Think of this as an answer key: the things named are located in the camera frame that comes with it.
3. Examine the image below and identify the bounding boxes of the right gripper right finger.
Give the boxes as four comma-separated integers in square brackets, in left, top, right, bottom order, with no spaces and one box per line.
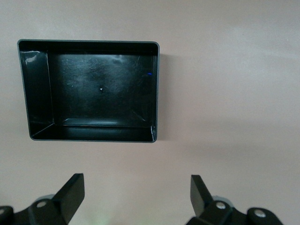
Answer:
[186,174,284,225]

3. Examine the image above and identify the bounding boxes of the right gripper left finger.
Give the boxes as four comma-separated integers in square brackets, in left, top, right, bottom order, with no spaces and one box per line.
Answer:
[0,173,85,225]

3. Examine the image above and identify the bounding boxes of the black plastic box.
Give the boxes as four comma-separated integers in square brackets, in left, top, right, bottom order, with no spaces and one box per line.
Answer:
[17,38,160,143]

